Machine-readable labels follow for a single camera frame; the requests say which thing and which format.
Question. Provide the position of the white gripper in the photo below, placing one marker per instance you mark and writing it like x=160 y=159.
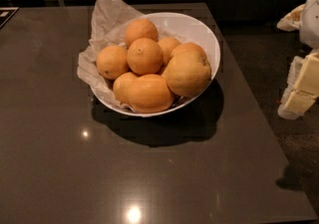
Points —
x=310 y=22

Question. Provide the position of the large orange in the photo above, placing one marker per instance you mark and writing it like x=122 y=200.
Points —
x=150 y=93
x=188 y=74

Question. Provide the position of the back right orange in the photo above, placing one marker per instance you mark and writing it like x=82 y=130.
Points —
x=188 y=47

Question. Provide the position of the white ceramic bowl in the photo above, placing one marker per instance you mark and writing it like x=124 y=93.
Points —
x=183 y=27

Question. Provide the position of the back middle orange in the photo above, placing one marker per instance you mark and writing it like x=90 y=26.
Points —
x=167 y=44

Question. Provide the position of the center orange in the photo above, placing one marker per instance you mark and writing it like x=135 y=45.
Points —
x=145 y=56

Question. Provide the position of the top back orange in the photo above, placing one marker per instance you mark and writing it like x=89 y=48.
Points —
x=141 y=28

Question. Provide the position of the front left orange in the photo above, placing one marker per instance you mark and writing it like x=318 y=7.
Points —
x=121 y=86

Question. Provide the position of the white crumpled paper liner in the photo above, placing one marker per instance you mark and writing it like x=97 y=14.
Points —
x=110 y=19

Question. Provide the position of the dark framed object on table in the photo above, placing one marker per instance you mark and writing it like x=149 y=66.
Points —
x=6 y=13

